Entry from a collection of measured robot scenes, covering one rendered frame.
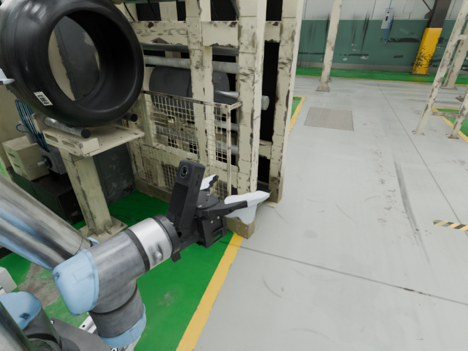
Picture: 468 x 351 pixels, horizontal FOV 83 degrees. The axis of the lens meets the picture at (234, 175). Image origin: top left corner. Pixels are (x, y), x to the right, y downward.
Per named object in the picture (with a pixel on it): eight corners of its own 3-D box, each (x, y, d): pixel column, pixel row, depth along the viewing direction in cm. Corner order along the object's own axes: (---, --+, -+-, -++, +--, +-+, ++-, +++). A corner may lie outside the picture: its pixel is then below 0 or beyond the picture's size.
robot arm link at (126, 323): (127, 289, 53) (115, 251, 48) (157, 329, 46) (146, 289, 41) (87, 316, 49) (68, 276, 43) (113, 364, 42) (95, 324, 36)
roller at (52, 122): (49, 127, 141) (41, 122, 137) (54, 120, 142) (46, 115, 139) (88, 140, 125) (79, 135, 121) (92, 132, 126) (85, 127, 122)
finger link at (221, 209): (244, 200, 51) (200, 207, 50) (244, 191, 50) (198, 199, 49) (249, 212, 47) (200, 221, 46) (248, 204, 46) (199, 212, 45)
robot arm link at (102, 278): (63, 297, 40) (42, 257, 35) (131, 256, 47) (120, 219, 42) (81, 334, 35) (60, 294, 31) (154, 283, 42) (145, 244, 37)
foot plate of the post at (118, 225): (74, 233, 195) (72, 229, 193) (106, 214, 214) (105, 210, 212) (96, 248, 182) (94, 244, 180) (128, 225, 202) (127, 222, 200)
